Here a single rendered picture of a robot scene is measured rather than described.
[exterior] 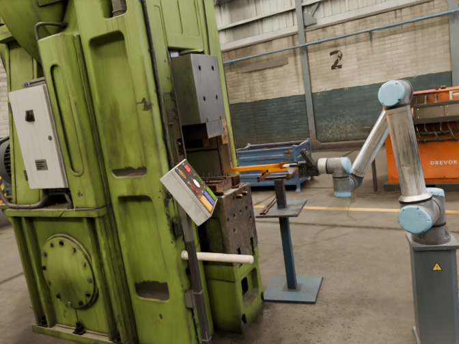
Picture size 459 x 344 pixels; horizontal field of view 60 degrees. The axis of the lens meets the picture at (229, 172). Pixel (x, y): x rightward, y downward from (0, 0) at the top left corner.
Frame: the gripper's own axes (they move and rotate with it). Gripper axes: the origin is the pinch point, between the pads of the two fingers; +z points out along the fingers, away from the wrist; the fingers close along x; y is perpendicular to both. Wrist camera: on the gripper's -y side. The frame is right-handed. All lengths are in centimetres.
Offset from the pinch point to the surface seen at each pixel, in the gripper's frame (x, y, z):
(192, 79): -18, -55, 44
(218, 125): 1.1, -26.7, 42.1
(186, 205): -72, 5, 22
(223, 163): 25, 2, 56
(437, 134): 341, 31, -70
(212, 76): 2, -57, 42
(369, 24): 761, -175, 65
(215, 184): -10.4, 8.8, 42.9
